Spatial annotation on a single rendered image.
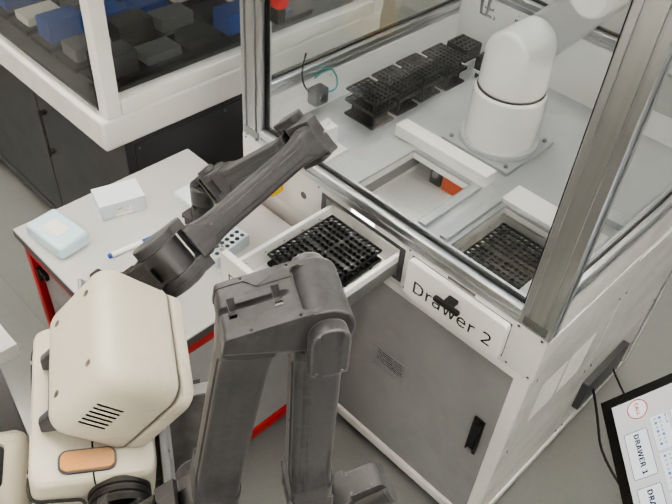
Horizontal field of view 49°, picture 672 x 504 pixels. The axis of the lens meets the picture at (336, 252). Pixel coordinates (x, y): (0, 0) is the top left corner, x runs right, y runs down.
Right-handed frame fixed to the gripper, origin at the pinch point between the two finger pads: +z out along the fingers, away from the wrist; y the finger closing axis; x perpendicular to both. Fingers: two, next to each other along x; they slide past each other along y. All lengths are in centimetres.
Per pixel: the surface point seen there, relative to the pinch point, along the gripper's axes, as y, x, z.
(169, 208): 21.8, -6.4, 5.7
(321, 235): -26.2, -15.0, -8.8
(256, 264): -17.9, 0.0, -4.2
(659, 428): -113, -4, -24
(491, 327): -74, -17, -10
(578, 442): -100, -70, 81
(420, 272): -53, -20, -11
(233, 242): -3.7, -6.2, 2.2
